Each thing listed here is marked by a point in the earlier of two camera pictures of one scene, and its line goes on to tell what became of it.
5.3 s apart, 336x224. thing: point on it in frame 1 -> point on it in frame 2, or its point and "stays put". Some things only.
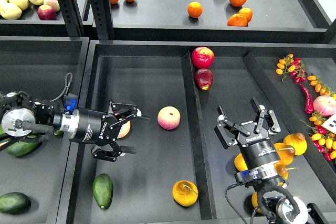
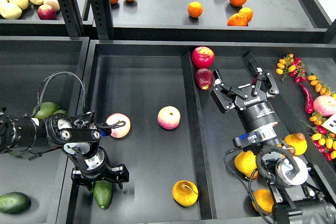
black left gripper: (94, 127) -> (118, 173)
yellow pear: (185, 193) stays put
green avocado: (102, 189) stays put
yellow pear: (297, 140) stays put
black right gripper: (258, 149) -> (255, 110)
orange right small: (248, 12) stays put
